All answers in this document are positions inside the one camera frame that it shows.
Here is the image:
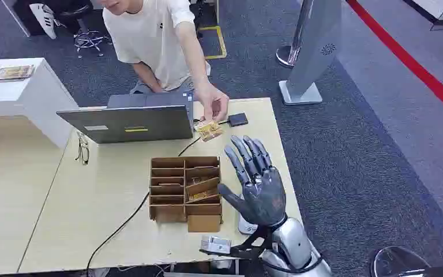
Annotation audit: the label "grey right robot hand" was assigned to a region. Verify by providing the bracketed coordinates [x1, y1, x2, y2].
[217, 135, 287, 227]

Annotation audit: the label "person's left hand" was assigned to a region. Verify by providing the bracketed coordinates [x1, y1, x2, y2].
[194, 81, 230, 123]

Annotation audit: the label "small black adapter box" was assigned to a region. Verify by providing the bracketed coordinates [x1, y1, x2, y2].
[228, 112, 249, 128]

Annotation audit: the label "white round object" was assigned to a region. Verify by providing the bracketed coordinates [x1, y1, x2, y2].
[237, 214, 260, 235]

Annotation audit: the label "yellow card in box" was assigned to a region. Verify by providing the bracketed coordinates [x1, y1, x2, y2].
[186, 189, 220, 203]

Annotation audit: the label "grey laptop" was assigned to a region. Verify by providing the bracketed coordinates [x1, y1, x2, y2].
[56, 92, 195, 145]

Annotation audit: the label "wooden card sorting box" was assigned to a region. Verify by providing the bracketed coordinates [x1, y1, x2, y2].
[148, 156, 223, 233]

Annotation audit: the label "person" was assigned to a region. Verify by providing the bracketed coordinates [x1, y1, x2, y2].
[96, 0, 230, 123]

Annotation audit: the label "grey gate panel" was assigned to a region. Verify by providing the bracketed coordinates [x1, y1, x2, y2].
[278, 0, 343, 106]

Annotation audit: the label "eyeglasses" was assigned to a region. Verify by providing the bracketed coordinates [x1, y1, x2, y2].
[74, 130, 91, 166]

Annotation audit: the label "black office stool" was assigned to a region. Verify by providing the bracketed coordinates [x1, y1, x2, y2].
[58, 0, 112, 59]

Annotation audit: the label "round chrome base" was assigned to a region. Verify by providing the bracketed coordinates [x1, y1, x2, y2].
[370, 245, 433, 277]

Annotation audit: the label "white striped shoe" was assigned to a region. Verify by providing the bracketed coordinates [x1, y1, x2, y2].
[29, 3, 58, 40]

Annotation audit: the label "white cabinet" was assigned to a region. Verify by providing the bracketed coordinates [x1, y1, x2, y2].
[0, 57, 80, 149]

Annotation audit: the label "red barrier belt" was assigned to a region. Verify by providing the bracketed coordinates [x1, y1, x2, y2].
[345, 0, 443, 123]

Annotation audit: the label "stack of printed cards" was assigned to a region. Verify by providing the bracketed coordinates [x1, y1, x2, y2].
[0, 64, 35, 83]

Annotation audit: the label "pale platform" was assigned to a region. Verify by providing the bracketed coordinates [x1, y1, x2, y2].
[402, 0, 443, 32]

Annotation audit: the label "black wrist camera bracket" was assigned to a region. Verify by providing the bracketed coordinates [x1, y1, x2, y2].
[200, 225, 274, 261]

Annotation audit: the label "yellow floor frame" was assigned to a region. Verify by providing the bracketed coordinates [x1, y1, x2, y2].
[197, 25, 228, 61]

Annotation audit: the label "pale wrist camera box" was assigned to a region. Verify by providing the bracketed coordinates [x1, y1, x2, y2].
[200, 235, 232, 256]

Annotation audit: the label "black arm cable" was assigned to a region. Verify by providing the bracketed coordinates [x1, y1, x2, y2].
[261, 256, 324, 275]

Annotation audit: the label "chrome stanchion post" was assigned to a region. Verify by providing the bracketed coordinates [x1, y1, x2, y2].
[275, 0, 315, 69]

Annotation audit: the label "long black desk cable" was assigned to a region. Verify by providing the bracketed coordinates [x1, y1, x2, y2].
[85, 137, 202, 277]

